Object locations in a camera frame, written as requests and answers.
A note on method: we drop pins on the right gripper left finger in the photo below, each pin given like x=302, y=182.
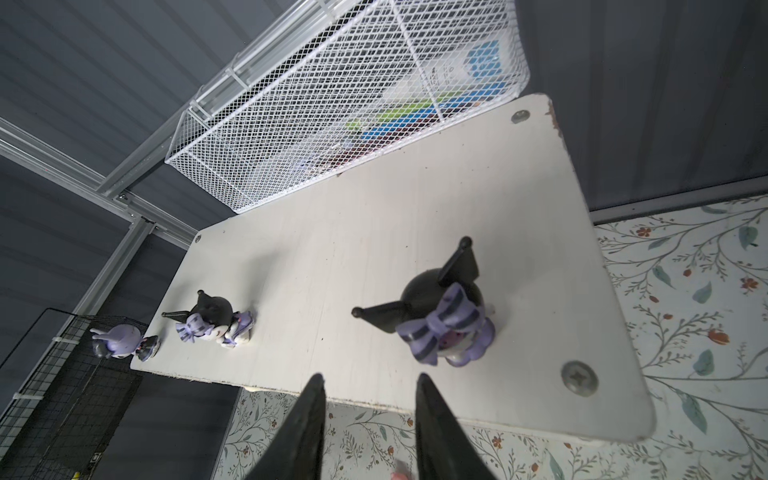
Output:
x=296, y=451

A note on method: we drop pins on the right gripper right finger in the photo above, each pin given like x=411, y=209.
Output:
x=443, y=449

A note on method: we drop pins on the black purple toy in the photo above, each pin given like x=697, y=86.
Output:
x=441, y=313

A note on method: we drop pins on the black purple toy figure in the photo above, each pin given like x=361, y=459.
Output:
x=212, y=318

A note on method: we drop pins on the white two-tier shelf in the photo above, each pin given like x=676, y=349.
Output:
x=562, y=363

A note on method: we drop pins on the pens in white basket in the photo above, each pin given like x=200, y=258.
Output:
x=436, y=91

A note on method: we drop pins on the black wire wall basket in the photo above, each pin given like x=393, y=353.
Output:
x=60, y=423

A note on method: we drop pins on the white mesh wall basket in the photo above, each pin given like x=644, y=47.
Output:
x=256, y=148

